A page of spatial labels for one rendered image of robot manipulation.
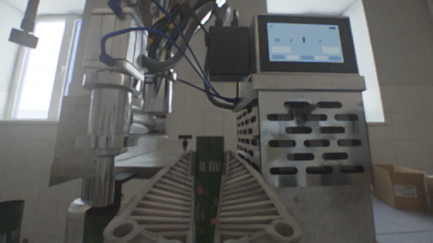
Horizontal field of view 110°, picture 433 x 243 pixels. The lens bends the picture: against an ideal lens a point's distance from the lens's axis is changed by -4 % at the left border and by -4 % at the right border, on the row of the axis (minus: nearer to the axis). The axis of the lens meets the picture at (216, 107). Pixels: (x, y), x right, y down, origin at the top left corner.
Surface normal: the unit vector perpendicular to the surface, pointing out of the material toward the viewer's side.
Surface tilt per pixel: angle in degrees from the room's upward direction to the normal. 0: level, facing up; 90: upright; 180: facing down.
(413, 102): 90
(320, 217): 90
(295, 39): 90
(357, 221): 90
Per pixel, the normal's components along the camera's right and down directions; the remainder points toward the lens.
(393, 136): 0.01, -0.17
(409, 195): -0.36, -0.16
